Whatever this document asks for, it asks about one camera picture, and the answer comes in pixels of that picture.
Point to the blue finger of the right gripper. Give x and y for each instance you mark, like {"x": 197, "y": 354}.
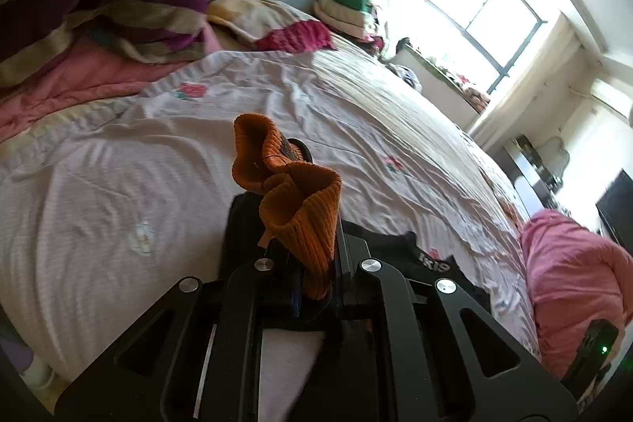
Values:
{"x": 597, "y": 343}

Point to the black sweater orange cuffs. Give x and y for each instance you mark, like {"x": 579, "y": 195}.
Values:
{"x": 326, "y": 320}

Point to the stack of folded clothes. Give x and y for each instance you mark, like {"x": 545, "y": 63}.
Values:
{"x": 356, "y": 20}

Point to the pink comforter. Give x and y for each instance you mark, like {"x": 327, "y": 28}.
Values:
{"x": 573, "y": 276}

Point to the black monitor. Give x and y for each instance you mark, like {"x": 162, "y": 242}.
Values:
{"x": 615, "y": 209}

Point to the white side desk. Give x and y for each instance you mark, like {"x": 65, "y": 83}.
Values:
{"x": 535, "y": 183}

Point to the window sill clutter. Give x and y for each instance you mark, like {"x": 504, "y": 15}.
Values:
{"x": 427, "y": 73}

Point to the white curtain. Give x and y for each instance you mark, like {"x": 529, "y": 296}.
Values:
{"x": 556, "y": 49}

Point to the red and cream blanket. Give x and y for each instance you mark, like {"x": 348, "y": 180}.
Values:
{"x": 269, "y": 25}

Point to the pink strawberry bear bedsheet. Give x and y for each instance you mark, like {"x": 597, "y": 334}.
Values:
{"x": 100, "y": 215}

